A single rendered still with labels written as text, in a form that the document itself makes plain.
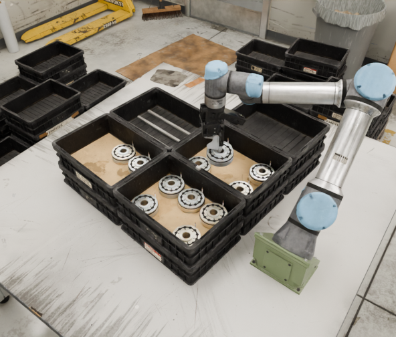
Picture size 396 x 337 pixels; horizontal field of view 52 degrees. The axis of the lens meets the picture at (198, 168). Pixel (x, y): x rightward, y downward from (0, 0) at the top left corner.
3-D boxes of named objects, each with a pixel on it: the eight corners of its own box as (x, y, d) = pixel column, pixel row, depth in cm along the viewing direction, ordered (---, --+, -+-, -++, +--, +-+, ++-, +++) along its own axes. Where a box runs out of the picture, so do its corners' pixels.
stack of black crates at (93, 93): (104, 105, 326) (97, 67, 302) (132, 119, 313) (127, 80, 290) (65, 131, 302) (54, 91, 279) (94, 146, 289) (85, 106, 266)
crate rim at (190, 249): (247, 204, 147) (247, 200, 146) (190, 256, 131) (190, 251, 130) (169, 155, 167) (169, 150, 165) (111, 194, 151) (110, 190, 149)
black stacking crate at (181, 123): (216, 139, 190) (217, 119, 182) (170, 171, 174) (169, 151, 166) (157, 105, 209) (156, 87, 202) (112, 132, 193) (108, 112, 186)
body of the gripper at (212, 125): (199, 126, 154) (199, 99, 146) (221, 124, 155) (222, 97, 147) (203, 139, 149) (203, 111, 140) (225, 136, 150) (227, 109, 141)
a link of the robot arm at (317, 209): (324, 233, 135) (392, 79, 132) (328, 239, 121) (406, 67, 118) (289, 218, 138) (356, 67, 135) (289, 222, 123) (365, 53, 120)
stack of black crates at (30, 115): (65, 131, 302) (50, 77, 271) (93, 146, 289) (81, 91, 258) (19, 161, 278) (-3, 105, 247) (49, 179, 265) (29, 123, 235)
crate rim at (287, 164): (293, 163, 163) (294, 158, 162) (247, 204, 147) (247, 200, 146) (217, 122, 183) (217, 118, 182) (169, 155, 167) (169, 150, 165)
